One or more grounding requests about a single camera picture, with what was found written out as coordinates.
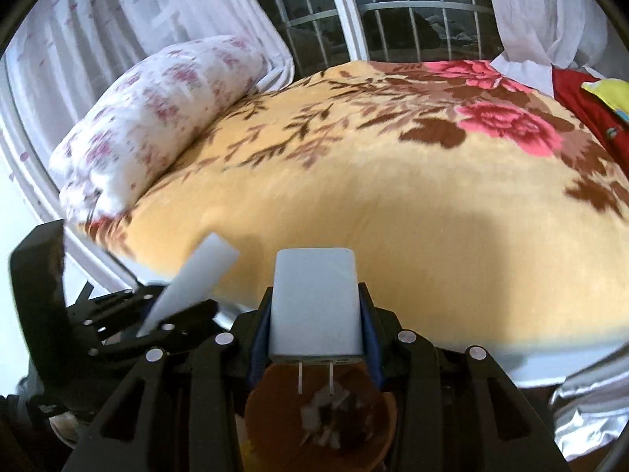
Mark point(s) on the orange plastic bin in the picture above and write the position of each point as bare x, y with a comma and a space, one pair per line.
275, 403

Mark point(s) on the white floral pillow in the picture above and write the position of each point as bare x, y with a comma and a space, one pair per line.
157, 123

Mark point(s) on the white square tube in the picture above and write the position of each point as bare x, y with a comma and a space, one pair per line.
196, 275

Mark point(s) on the white sheer curtain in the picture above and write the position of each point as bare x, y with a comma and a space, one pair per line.
123, 10
540, 5

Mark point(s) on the white charger plug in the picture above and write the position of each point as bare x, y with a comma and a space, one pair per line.
314, 305

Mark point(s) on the yellow pillow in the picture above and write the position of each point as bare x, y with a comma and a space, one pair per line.
609, 96

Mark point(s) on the silver foil cover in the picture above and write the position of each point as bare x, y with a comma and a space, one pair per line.
589, 403

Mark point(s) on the red cloth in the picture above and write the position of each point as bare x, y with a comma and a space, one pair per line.
580, 108

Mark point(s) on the yellow floral blanket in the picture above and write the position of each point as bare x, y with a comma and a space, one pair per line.
393, 206

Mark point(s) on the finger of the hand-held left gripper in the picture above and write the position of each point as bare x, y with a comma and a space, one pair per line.
182, 324
113, 309

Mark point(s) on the white barred window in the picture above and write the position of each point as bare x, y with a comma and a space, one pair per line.
393, 14

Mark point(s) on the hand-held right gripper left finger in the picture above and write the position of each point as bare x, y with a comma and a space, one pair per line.
258, 334

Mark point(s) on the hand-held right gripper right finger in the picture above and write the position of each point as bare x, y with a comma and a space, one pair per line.
372, 334

